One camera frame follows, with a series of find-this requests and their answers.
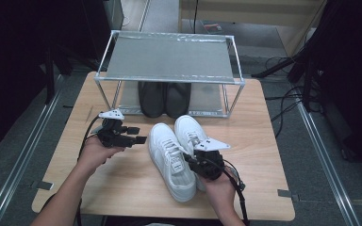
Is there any red book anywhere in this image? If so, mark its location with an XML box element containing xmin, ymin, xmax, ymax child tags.
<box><xmin>202</xmin><ymin>21</ymin><xmax>223</xmax><ymax>34</ymax></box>

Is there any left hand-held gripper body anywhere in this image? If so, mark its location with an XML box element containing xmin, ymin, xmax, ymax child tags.
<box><xmin>91</xmin><ymin>108</ymin><xmax>137</xmax><ymax>149</ymax></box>

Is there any person's right hand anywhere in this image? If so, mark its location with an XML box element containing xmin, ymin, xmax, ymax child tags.
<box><xmin>199</xmin><ymin>168</ymin><xmax>239</xmax><ymax>218</ymax></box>

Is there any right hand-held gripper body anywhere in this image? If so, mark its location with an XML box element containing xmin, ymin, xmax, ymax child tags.
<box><xmin>188</xmin><ymin>137</ymin><xmax>232</xmax><ymax>181</ymax></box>

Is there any black floor cable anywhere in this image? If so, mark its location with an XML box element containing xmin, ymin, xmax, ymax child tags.
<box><xmin>265</xmin><ymin>86</ymin><xmax>305</xmax><ymax>139</ymax></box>

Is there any black slipper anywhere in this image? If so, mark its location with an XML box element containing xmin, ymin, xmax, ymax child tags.
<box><xmin>138</xmin><ymin>82</ymin><xmax>166</xmax><ymax>119</ymax></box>
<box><xmin>164</xmin><ymin>82</ymin><xmax>192</xmax><ymax>120</ymax></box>

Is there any black curtain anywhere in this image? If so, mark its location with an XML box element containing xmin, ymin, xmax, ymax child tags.
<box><xmin>0</xmin><ymin>0</ymin><xmax>106</xmax><ymax>154</ymax></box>
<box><xmin>304</xmin><ymin>0</ymin><xmax>362</xmax><ymax>172</ymax></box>

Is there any hand-held gripper cable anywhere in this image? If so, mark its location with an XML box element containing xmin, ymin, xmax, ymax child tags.
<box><xmin>222</xmin><ymin>159</ymin><xmax>250</xmax><ymax>226</ymax></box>
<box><xmin>74</xmin><ymin>115</ymin><xmax>104</xmax><ymax>226</ymax></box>

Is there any grey cabinet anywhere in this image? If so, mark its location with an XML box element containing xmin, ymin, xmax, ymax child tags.
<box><xmin>103</xmin><ymin>0</ymin><xmax>125</xmax><ymax>31</ymax></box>

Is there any left hand-held gripper cable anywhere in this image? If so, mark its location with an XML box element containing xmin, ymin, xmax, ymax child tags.
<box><xmin>74</xmin><ymin>115</ymin><xmax>104</xmax><ymax>226</ymax></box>

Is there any metal floor rail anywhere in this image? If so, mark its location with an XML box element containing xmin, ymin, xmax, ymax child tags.
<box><xmin>295</xmin><ymin>102</ymin><xmax>362</xmax><ymax>226</ymax></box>
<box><xmin>0</xmin><ymin>74</ymin><xmax>65</xmax><ymax>226</ymax></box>
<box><xmin>138</xmin><ymin>0</ymin><xmax>152</xmax><ymax>32</ymax></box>

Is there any metal shoe rack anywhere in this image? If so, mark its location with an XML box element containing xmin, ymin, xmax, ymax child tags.
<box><xmin>93</xmin><ymin>29</ymin><xmax>245</xmax><ymax>119</ymax></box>

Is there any white sneaker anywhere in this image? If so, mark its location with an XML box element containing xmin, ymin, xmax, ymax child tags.
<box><xmin>147</xmin><ymin>122</ymin><xmax>198</xmax><ymax>202</ymax></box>
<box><xmin>173</xmin><ymin>114</ymin><xmax>234</xmax><ymax>192</ymax></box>

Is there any black metal stand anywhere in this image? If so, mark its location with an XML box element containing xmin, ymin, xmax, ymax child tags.
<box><xmin>45</xmin><ymin>46</ymin><xmax>57</xmax><ymax>102</ymax></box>

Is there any right hand-held gripper cable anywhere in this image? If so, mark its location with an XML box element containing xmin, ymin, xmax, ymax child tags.
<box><xmin>222</xmin><ymin>159</ymin><xmax>250</xmax><ymax>226</ymax></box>

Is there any wooden cabinet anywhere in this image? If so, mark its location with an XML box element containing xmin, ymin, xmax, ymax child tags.
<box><xmin>178</xmin><ymin>0</ymin><xmax>328</xmax><ymax>57</ymax></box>

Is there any person's left hand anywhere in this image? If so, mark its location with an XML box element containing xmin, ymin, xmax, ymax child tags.
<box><xmin>77</xmin><ymin>135</ymin><xmax>127</xmax><ymax>172</ymax></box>

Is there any black tripod stand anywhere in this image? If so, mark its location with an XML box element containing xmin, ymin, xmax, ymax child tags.
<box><xmin>251</xmin><ymin>46</ymin><xmax>315</xmax><ymax>111</ymax></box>

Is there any grey tape piece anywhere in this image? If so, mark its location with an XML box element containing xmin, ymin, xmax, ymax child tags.
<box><xmin>31</xmin><ymin>180</ymin><xmax>55</xmax><ymax>191</ymax></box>
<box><xmin>277</xmin><ymin>188</ymin><xmax>301</xmax><ymax>202</ymax></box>

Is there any black hanging cable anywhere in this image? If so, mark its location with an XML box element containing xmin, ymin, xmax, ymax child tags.
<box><xmin>192</xmin><ymin>0</ymin><xmax>200</xmax><ymax>34</ymax></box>

